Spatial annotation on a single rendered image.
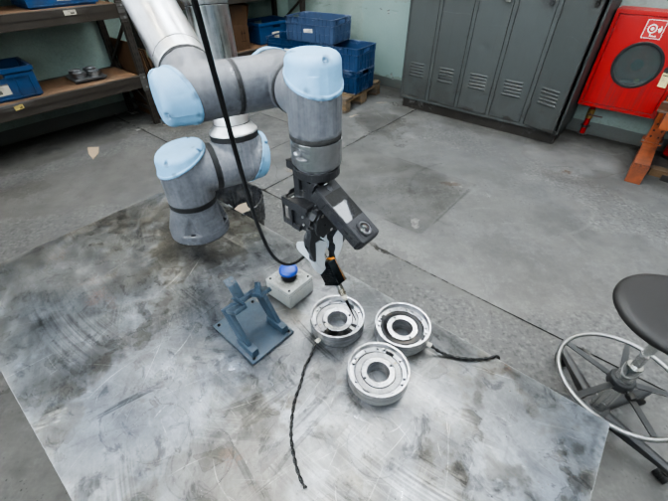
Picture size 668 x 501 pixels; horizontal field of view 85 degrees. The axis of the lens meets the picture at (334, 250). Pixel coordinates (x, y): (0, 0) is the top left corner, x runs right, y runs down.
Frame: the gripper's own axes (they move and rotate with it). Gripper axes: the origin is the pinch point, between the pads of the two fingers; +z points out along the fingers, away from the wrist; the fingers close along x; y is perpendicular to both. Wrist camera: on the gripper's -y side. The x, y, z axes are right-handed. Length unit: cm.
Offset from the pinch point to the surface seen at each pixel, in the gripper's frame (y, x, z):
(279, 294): 9.4, 4.9, 10.7
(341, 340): -8.0, 5.2, 9.9
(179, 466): -3.7, 36.2, 13.0
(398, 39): 230, -361, 42
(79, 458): 8.3, 45.7, 13.0
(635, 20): 14, -349, 1
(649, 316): -54, -68, 31
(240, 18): 347, -234, 19
